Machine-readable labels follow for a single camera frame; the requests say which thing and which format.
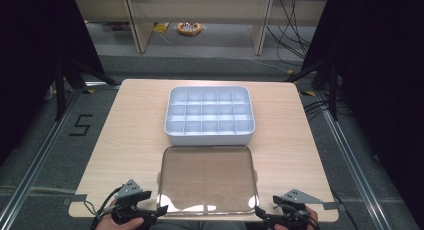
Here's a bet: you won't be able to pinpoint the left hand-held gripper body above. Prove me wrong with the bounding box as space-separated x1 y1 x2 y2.
111 178 150 226

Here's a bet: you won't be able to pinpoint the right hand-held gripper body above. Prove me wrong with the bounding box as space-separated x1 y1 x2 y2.
280 188 324 230

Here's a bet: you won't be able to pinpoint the clear plastic box lid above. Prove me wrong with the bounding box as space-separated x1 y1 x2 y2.
155 144 260 217

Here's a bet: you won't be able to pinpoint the person's right hand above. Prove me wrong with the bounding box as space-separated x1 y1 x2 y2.
273 206 320 230

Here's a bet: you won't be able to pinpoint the person's left hand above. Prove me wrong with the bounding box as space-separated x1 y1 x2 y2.
94 213 145 230

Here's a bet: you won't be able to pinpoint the white compartment storage box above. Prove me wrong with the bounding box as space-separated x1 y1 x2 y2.
164 85 256 147

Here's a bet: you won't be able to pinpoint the black metal stand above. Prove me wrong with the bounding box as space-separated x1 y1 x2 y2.
53 56 119 122
284 58 343 122

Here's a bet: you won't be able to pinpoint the black curtain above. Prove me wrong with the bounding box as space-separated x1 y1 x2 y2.
0 0 105 166
301 0 424 221

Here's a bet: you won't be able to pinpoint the light wooden shelf unit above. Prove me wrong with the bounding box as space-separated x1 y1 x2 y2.
73 0 328 56

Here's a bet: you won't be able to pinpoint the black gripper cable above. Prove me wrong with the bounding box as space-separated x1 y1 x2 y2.
83 186 125 229

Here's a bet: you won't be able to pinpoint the aluminium floor rail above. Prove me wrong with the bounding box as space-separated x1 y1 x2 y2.
0 84 86 230
316 91 394 230

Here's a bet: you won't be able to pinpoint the black floor cables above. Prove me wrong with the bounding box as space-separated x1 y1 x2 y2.
302 98 334 122

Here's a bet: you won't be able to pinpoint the bundle of black cables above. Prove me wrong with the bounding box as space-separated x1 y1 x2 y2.
266 0 316 66

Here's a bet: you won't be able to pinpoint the orange ring-shaped item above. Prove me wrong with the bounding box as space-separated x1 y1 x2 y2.
176 21 203 37

